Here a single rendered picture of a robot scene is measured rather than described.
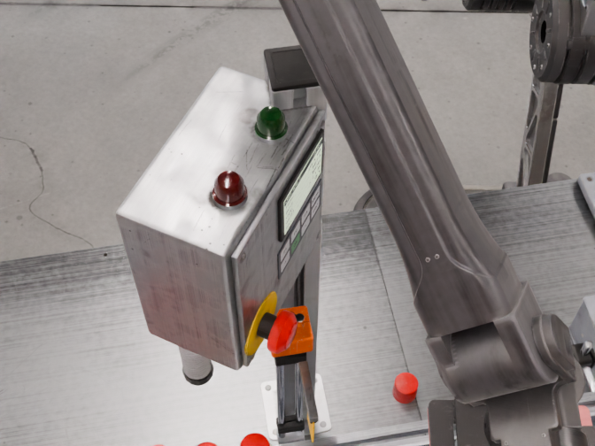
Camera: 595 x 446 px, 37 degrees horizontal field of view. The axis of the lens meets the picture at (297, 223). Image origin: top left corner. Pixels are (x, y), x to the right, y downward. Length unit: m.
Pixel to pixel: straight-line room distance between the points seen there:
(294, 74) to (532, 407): 0.31
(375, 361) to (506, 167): 1.40
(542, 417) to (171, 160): 0.33
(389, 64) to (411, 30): 2.40
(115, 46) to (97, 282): 1.63
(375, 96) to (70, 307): 0.90
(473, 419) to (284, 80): 0.32
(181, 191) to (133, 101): 2.11
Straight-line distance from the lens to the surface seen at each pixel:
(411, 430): 1.13
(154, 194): 0.67
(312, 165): 0.73
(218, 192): 0.65
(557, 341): 0.62
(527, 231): 1.47
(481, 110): 2.77
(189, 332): 0.77
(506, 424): 0.66
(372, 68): 0.57
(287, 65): 0.72
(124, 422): 1.29
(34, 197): 2.61
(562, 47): 1.27
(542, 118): 1.91
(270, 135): 0.69
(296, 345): 0.92
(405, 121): 0.58
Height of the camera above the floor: 2.01
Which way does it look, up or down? 55 degrees down
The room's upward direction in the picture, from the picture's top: straight up
